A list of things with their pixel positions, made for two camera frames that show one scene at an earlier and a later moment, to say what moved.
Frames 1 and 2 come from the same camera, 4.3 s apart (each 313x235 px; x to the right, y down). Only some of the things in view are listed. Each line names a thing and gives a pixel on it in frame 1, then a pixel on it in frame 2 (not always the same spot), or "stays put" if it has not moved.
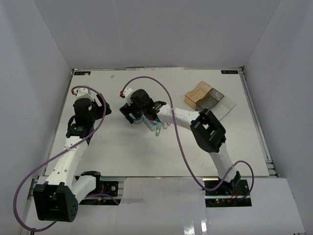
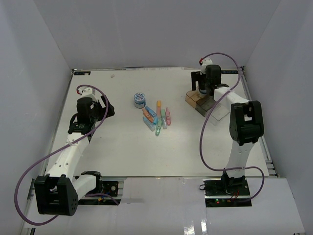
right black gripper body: [131, 107] → [203, 82]
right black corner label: [229, 72] stays put
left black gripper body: [98, 111] stays put
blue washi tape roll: [138, 121] → [203, 91]
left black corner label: [87, 73] stays put
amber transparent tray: [191, 98] stays put
